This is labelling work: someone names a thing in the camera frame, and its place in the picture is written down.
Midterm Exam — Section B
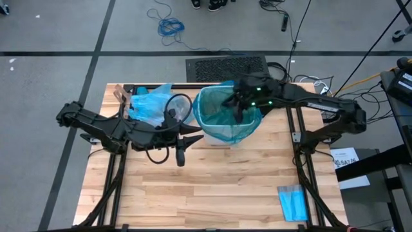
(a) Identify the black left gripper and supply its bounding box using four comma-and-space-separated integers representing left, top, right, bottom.
153, 108, 205, 152

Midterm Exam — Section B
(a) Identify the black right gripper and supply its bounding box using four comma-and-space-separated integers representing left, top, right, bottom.
221, 72, 283, 124

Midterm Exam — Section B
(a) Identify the large teal plastic bag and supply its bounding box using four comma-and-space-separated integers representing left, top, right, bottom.
192, 80, 263, 146

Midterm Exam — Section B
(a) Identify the white plastic trash bin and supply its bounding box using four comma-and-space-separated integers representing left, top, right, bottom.
196, 85, 262, 146

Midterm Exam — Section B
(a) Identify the light blue bin liner bag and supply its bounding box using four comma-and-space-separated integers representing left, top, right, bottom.
127, 82, 196, 128

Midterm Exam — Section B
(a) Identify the blue folded plastic bag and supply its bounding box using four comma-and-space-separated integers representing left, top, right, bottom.
277, 184, 309, 222

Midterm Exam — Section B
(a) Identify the black perforated computer case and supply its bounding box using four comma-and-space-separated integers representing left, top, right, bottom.
185, 53, 272, 83

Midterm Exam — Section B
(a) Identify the white paper sheet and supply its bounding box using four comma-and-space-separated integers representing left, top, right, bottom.
330, 147, 371, 190

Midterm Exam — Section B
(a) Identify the black beam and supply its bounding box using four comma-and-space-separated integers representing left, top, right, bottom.
334, 144, 412, 183

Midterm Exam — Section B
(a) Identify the dark grey desk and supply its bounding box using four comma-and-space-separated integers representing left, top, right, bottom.
330, 144, 412, 213

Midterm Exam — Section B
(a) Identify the black desk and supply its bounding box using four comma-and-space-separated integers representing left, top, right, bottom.
379, 69, 412, 152

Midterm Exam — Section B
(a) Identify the black box with labels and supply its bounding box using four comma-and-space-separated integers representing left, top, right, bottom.
387, 71, 412, 97

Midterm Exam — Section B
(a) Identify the black round knob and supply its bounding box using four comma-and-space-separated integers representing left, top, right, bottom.
396, 57, 411, 70

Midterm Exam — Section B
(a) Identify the black aluminium table frame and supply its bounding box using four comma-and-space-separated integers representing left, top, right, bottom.
72, 82, 355, 232

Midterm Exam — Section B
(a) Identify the black cable loop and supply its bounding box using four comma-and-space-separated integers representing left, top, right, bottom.
267, 61, 290, 83

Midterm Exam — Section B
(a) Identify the blue coiled cable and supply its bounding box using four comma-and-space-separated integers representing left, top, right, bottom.
146, 0, 232, 54

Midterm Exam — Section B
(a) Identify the thin black hanging cable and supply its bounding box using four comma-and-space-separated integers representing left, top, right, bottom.
333, 0, 412, 97
286, 0, 312, 80

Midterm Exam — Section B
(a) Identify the black cable bundle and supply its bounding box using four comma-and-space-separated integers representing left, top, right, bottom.
259, 0, 287, 15

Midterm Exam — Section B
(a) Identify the yellow cable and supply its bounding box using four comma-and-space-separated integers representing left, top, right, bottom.
331, 59, 412, 97

